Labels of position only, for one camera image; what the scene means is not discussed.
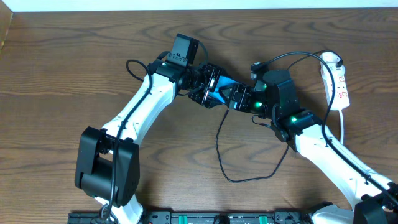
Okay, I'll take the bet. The blue screen smartphone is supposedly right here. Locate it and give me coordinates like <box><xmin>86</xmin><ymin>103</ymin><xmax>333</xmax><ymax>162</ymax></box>
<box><xmin>206</xmin><ymin>75</ymin><xmax>241</xmax><ymax>104</ymax></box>

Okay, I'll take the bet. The black charging cable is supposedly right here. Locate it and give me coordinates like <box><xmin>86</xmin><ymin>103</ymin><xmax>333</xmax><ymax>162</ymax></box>
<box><xmin>215</xmin><ymin>49</ymin><xmax>344</xmax><ymax>183</ymax></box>

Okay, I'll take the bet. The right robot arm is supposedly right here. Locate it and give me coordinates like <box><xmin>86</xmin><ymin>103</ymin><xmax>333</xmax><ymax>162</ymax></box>
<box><xmin>213</xmin><ymin>70</ymin><xmax>397</xmax><ymax>223</ymax></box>

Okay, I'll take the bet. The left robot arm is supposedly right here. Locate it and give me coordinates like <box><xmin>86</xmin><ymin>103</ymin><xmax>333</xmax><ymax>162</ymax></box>
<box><xmin>75</xmin><ymin>34</ymin><xmax>214</xmax><ymax>223</ymax></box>

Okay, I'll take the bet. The white power strip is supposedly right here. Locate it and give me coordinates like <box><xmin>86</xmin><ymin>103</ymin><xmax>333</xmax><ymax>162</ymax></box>
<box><xmin>320</xmin><ymin>63</ymin><xmax>350</xmax><ymax>111</ymax></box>

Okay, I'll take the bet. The white power strip cord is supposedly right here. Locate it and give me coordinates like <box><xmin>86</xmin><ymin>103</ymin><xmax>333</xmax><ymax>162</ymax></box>
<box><xmin>338</xmin><ymin>109</ymin><xmax>345</xmax><ymax>146</ymax></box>

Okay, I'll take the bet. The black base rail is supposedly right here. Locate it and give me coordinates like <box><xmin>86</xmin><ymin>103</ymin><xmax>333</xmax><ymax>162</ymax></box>
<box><xmin>67</xmin><ymin>210</ymin><xmax>312</xmax><ymax>224</ymax></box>

